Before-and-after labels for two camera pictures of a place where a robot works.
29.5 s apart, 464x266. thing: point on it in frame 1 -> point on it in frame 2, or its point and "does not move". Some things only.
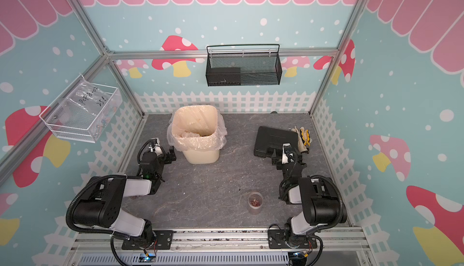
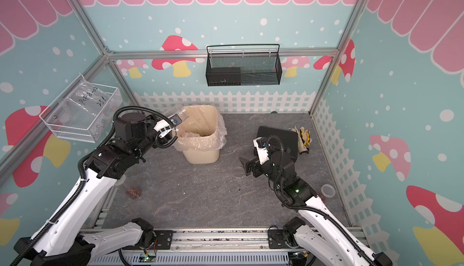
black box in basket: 226,76 does not move
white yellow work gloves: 304,139 does not move
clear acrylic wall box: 84,112 does not move
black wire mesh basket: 246,69 does not move
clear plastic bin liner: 193,128 does not move
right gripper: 279,167 -> 248,167
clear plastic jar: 255,202 -> 179,110
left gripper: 167,156 -> 164,139
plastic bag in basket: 91,107 does not move
